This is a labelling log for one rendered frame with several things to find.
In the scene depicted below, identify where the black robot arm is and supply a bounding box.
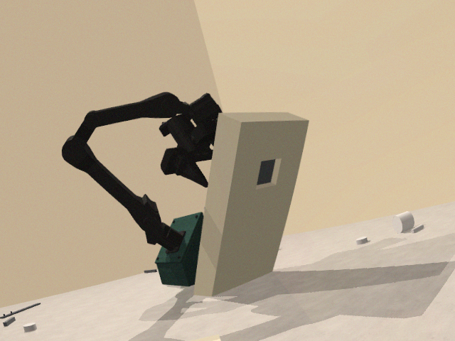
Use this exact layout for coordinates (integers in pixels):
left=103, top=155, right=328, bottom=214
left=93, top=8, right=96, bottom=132
left=62, top=92, right=223, bottom=254

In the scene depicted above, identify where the small white cylinder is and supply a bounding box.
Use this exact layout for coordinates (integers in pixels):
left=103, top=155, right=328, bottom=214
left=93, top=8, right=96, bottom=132
left=411, top=224, right=424, bottom=234

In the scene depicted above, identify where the beige cylinder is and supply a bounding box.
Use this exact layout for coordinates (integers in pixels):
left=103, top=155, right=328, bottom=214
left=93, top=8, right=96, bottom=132
left=392, top=211, right=414, bottom=234

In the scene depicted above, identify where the short grey cylinder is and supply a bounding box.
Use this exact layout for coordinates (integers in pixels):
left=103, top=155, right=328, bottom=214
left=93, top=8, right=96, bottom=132
left=23, top=323, right=37, bottom=332
left=355, top=237, right=368, bottom=244

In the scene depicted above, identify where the beige panel with square opening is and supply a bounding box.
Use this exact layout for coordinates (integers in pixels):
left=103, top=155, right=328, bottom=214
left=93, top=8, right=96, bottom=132
left=193, top=112, right=309, bottom=297

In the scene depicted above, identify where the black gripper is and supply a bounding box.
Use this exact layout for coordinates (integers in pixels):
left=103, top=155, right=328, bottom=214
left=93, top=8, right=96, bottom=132
left=161, top=126, right=213, bottom=188

